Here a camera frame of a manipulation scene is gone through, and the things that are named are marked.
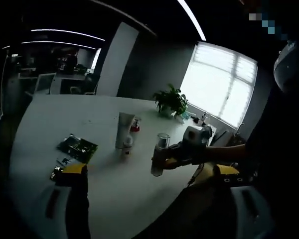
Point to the white skincare bottle clear cap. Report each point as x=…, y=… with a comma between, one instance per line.
x=158, y=159

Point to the large bright window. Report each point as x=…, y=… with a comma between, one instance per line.
x=214, y=82

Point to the small white skincare bottle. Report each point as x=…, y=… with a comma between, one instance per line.
x=127, y=147

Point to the white office chair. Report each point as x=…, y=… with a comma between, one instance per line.
x=46, y=83

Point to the white blue skincare sachet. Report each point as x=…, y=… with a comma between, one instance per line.
x=64, y=161

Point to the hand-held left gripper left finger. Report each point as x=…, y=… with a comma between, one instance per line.
x=77, y=199

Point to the person's dark top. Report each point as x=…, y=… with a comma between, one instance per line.
x=276, y=149

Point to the worn chest device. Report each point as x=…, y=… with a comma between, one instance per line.
x=286, y=69

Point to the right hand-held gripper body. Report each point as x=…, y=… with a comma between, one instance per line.
x=196, y=137

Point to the green black skincare sachet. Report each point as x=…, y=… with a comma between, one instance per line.
x=79, y=149

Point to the dark mesh office chair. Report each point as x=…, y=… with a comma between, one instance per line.
x=91, y=83

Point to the white skincare bottle red collar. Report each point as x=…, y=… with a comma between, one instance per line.
x=136, y=127

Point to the gold skincare sachet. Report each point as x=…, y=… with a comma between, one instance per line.
x=55, y=173

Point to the small white spray bottle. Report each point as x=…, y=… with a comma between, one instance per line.
x=203, y=118

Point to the white skincare tube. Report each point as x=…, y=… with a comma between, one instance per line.
x=123, y=129

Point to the teal white pack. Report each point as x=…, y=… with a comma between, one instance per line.
x=183, y=118

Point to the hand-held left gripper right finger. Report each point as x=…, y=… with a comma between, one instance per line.
x=224, y=181

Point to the potted green plant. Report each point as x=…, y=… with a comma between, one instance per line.
x=170, y=99

